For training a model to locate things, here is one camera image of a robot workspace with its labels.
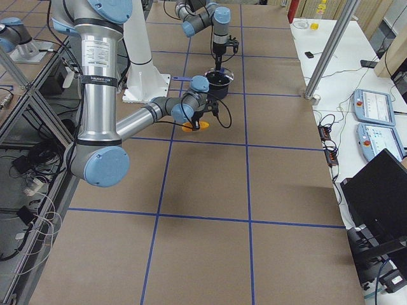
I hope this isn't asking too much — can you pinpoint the teach pendant tablet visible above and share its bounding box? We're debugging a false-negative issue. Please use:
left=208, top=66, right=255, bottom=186
left=352, top=89, right=396, bottom=126
left=357, top=123, right=405, bottom=161

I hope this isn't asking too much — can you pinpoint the glass pot lid blue knob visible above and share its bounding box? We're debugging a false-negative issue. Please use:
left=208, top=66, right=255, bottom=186
left=204, top=67, right=235, bottom=82

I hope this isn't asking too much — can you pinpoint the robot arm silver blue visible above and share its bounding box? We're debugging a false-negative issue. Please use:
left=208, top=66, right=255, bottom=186
left=49, top=1, right=209, bottom=187
left=174, top=1, right=239, bottom=72

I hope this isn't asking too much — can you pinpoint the orange toy corn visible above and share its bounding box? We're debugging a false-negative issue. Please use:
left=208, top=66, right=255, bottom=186
left=181, top=121, right=210, bottom=132

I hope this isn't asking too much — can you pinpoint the lower teach pendant tablet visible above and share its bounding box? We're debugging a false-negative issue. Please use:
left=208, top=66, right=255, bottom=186
left=357, top=123, right=405, bottom=161

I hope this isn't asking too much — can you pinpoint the black power strip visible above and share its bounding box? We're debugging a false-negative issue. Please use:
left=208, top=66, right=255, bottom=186
left=318, top=125, right=339, bottom=168

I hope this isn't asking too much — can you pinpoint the aluminium frame post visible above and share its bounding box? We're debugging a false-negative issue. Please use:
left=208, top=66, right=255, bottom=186
left=304, top=0, right=360, bottom=105

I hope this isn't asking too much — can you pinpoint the upper teach pendant tablet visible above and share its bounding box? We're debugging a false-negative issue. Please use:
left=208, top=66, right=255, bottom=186
left=352, top=89, right=396, bottom=126

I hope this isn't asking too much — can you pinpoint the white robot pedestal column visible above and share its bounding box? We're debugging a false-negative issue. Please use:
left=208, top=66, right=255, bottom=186
left=123, top=1, right=170, bottom=103

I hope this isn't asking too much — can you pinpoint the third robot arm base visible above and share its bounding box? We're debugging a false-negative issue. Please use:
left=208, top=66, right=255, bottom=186
left=1, top=17, right=54, bottom=64

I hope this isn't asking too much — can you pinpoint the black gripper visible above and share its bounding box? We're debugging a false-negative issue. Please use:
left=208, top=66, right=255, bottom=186
left=191, top=100, right=219, bottom=131
left=211, top=37, right=238, bottom=72

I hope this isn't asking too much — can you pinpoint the black laptop computer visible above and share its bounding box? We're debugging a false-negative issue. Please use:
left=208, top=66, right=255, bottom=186
left=340, top=149, right=406, bottom=238

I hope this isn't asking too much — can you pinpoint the dark blue saucepan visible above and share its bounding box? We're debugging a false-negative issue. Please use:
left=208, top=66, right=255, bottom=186
left=171, top=67, right=235, bottom=99

